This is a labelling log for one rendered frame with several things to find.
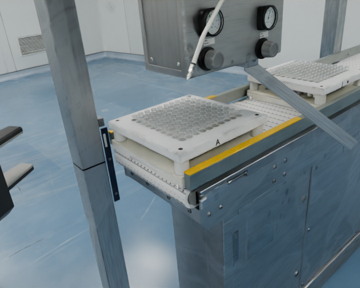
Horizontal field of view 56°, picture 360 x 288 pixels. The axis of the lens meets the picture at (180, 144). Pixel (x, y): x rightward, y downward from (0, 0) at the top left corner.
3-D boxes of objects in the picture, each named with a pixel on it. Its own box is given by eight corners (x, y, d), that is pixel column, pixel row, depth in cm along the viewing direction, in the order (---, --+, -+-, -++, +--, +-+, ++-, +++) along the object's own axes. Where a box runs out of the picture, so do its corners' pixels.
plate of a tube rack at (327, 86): (323, 96, 84) (324, 88, 83) (246, 81, 101) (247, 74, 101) (367, 75, 98) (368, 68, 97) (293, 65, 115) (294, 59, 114)
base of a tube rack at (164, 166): (191, 118, 91) (191, 110, 90) (266, 144, 73) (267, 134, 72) (112, 149, 77) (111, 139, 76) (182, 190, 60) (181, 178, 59)
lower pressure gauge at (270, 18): (263, 32, 52) (264, 6, 50) (256, 31, 53) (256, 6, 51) (278, 28, 54) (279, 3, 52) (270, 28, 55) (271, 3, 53)
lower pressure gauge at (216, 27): (205, 39, 45) (204, 8, 43) (198, 38, 46) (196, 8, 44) (224, 34, 47) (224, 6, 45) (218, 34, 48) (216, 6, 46)
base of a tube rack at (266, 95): (321, 115, 86) (322, 106, 85) (246, 97, 104) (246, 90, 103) (364, 92, 100) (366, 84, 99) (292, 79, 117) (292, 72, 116)
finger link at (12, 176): (18, 162, 46) (-20, 186, 40) (36, 164, 45) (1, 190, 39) (20, 172, 46) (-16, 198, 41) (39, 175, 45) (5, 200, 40)
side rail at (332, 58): (114, 146, 78) (111, 133, 77) (110, 144, 79) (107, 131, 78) (370, 49, 151) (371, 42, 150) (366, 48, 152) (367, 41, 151)
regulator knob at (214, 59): (210, 75, 46) (209, 41, 44) (199, 72, 48) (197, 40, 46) (227, 70, 48) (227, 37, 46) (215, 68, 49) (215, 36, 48)
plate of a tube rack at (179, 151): (190, 100, 89) (189, 93, 88) (267, 123, 71) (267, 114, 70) (108, 129, 75) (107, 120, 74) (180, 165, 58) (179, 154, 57)
